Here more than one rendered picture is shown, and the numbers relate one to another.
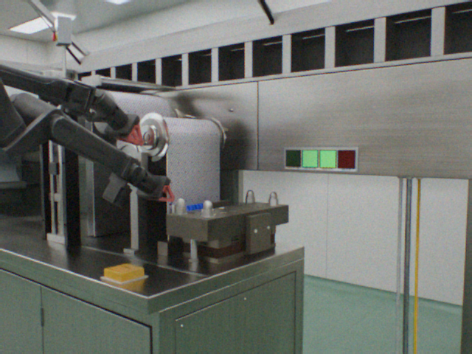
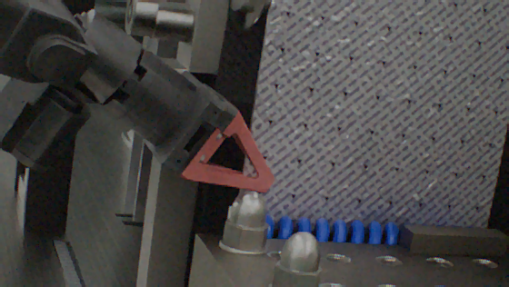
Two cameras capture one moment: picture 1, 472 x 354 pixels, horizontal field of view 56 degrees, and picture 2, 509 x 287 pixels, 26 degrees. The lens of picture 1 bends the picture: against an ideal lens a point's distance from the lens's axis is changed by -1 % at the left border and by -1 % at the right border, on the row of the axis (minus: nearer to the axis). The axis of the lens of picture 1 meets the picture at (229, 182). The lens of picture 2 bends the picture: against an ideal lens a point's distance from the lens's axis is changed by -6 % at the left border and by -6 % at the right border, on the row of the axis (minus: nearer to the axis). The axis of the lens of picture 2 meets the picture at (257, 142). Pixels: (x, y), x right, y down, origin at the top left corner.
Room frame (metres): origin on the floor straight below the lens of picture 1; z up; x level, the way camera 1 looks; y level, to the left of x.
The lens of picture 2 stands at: (0.57, -0.31, 1.29)
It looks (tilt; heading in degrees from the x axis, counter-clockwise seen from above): 12 degrees down; 32
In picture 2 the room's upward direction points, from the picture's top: 9 degrees clockwise
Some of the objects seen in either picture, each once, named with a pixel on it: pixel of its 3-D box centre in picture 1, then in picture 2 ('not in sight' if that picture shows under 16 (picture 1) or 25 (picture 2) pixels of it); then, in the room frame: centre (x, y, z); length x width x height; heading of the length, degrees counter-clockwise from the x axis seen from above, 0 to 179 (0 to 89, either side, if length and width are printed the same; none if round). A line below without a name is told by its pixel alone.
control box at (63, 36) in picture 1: (60, 31); not in sight; (1.74, 0.64, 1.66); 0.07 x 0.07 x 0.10; 30
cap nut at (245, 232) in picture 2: (181, 206); (247, 220); (1.28, 0.14, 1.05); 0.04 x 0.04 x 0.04
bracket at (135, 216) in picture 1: (135, 202); (161, 159); (1.36, 0.29, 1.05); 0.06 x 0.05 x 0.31; 140
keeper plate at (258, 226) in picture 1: (259, 232); not in sight; (1.33, -0.09, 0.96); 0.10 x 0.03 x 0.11; 140
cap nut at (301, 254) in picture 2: (207, 208); (299, 263); (1.23, 0.06, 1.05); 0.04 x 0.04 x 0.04
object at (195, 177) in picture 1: (195, 182); (385, 139); (1.42, 0.11, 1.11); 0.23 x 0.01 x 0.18; 140
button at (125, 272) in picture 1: (124, 272); not in sight; (1.09, 0.26, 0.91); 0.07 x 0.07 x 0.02; 50
